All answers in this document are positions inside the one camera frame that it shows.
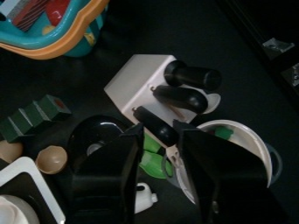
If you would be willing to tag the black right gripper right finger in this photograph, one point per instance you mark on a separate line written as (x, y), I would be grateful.
(229, 186)

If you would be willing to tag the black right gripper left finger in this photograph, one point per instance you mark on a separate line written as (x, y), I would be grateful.
(104, 175)

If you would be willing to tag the green toy vegetable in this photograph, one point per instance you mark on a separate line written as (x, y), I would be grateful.
(153, 163)

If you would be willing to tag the small white toy bottle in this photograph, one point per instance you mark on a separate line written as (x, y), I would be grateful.
(144, 199)

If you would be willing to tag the black toy frying pan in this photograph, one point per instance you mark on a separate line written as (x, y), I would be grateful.
(93, 134)

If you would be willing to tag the tan egg shell half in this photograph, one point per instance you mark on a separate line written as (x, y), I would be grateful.
(51, 160)
(9, 151)

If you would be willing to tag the small green piece in bowl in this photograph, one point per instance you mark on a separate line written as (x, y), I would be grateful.
(223, 132)

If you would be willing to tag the white round cup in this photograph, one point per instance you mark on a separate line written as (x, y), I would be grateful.
(15, 211)

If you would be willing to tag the dark green segmented toy block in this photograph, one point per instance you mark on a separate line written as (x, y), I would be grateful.
(31, 118)

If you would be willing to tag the white knife block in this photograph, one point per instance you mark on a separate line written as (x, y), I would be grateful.
(136, 84)

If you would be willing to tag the teal basket with orange rim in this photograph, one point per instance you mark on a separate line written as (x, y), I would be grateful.
(73, 40)

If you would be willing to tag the yellow toy food piece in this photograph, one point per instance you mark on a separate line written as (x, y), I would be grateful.
(48, 29)

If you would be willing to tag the red toy food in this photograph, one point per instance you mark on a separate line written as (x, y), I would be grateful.
(57, 11)

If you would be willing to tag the brown striped toy food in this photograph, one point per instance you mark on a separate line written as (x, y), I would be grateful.
(31, 14)

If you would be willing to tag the white grey toy piece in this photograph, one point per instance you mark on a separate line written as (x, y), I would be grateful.
(9, 7)

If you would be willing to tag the silver frame bracket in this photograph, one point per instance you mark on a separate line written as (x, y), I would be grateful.
(276, 46)

